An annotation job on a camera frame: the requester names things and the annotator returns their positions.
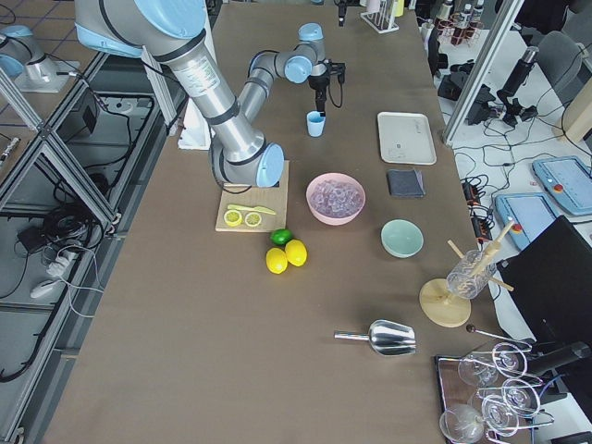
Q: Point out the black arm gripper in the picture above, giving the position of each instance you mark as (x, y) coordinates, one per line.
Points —
(341, 10)

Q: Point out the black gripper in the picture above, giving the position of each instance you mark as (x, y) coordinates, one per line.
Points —
(318, 84)

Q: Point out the light blue plastic cup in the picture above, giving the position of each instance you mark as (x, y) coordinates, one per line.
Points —
(315, 122)

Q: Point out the pink bowl of ice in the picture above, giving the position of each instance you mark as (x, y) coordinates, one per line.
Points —
(335, 198)

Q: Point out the wooden cup tree stand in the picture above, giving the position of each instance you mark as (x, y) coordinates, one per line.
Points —
(446, 309)

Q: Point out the beige rabbit tray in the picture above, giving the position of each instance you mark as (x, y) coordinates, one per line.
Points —
(405, 138)

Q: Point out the bamboo cutting board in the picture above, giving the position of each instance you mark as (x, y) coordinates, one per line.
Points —
(275, 197)

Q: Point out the grey folded cloth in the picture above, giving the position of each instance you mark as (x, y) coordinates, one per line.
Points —
(406, 183)

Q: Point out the yellow plastic knife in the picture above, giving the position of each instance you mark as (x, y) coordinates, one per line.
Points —
(257, 209)

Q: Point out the lemon slice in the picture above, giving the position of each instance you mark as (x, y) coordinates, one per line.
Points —
(253, 220)
(232, 218)

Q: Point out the green lime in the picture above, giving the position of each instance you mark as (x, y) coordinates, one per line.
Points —
(281, 236)

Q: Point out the yellow lemon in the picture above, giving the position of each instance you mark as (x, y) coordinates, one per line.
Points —
(296, 252)
(276, 260)

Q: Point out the green ceramic bowl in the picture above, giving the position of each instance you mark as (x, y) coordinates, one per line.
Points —
(401, 238)

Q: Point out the clear textured glass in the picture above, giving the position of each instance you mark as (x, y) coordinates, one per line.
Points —
(460, 280)

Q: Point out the blue teach pendant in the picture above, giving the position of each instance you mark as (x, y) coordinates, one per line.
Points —
(531, 213)
(568, 181)

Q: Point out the wine glass rack tray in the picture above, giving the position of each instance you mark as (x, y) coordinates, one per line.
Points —
(488, 395)

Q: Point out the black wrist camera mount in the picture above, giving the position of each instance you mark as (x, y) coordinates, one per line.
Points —
(337, 69)

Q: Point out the white wire cup rack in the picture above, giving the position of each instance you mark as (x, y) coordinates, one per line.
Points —
(380, 15)

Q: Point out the white camera post base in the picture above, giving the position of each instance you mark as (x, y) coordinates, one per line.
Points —
(196, 133)

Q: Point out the aluminium frame post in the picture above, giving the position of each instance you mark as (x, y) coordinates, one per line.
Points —
(491, 45)

